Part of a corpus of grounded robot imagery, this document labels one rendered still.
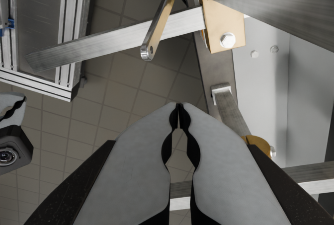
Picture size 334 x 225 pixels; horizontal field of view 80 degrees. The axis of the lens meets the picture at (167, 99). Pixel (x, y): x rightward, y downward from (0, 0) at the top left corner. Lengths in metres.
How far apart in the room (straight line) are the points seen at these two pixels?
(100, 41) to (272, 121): 0.58
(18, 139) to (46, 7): 0.88
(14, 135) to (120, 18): 1.01
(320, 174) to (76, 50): 0.40
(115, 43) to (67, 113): 1.31
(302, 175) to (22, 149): 0.37
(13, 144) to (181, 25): 0.25
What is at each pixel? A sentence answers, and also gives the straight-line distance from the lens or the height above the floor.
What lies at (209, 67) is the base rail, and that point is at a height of 0.70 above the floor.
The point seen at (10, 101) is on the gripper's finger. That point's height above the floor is 0.90.
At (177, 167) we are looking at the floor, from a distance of 1.74.
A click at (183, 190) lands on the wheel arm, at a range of 0.36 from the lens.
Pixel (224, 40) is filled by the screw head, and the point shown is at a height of 0.88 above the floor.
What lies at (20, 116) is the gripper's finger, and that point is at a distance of 0.40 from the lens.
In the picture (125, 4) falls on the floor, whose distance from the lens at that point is 1.19.
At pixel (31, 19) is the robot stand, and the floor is 0.21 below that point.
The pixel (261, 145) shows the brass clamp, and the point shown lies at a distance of 0.31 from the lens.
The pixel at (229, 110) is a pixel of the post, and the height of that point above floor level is 0.81.
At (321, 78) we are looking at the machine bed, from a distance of 0.53.
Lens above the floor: 1.16
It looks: 60 degrees down
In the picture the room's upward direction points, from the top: 175 degrees counter-clockwise
